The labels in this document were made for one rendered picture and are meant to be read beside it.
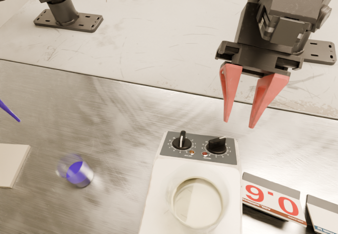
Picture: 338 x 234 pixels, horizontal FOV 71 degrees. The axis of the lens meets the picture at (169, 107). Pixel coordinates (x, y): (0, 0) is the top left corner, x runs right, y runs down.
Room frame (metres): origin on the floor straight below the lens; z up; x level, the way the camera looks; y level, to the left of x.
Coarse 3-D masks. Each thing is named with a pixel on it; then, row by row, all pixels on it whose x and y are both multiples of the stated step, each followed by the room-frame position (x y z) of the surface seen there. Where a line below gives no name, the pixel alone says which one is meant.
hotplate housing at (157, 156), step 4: (164, 132) 0.21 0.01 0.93; (164, 136) 0.20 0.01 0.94; (160, 144) 0.18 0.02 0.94; (236, 144) 0.17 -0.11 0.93; (160, 148) 0.16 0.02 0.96; (236, 148) 0.15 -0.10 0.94; (156, 152) 0.16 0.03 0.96; (236, 152) 0.15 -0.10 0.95; (156, 156) 0.15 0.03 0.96; (160, 156) 0.15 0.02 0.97; (164, 156) 0.15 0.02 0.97; (236, 156) 0.14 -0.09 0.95; (184, 160) 0.14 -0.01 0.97; (188, 160) 0.14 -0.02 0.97; (192, 160) 0.14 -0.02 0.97; (196, 160) 0.13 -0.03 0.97; (216, 164) 0.12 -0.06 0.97; (220, 164) 0.12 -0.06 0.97; (224, 164) 0.12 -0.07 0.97; (228, 164) 0.12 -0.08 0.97; (240, 164) 0.12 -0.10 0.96; (236, 168) 0.11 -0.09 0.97; (240, 168) 0.12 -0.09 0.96; (240, 172) 0.11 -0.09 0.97; (148, 184) 0.11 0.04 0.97; (144, 204) 0.08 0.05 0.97
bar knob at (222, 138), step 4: (224, 136) 0.17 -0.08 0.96; (212, 140) 0.16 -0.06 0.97; (216, 140) 0.16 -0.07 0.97; (220, 140) 0.16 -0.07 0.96; (224, 140) 0.16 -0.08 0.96; (208, 144) 0.16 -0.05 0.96; (212, 144) 0.16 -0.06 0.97; (216, 144) 0.16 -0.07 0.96; (220, 144) 0.16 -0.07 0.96; (224, 144) 0.16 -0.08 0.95; (208, 148) 0.16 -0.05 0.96; (212, 148) 0.15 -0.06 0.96; (216, 148) 0.15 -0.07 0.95; (220, 148) 0.15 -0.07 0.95; (224, 148) 0.15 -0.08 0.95; (212, 152) 0.15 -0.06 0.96; (216, 152) 0.15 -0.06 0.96; (220, 152) 0.15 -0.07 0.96; (224, 152) 0.15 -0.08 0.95
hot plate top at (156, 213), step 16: (160, 160) 0.13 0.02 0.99; (176, 160) 0.13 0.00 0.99; (160, 176) 0.11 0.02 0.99; (240, 176) 0.10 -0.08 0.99; (240, 192) 0.08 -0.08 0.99; (144, 208) 0.07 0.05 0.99; (160, 208) 0.07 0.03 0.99; (240, 208) 0.06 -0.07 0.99; (144, 224) 0.05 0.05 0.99; (160, 224) 0.05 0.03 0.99; (224, 224) 0.04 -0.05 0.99; (240, 224) 0.04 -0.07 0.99
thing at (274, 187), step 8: (248, 176) 0.12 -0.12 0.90; (256, 176) 0.12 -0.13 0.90; (256, 184) 0.11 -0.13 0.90; (264, 184) 0.10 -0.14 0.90; (272, 184) 0.10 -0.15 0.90; (280, 184) 0.10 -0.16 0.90; (280, 192) 0.09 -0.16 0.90; (288, 192) 0.09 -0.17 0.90; (296, 192) 0.09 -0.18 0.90; (296, 200) 0.07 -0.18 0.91; (256, 208) 0.07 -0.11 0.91; (280, 216) 0.05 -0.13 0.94; (304, 224) 0.04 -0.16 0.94
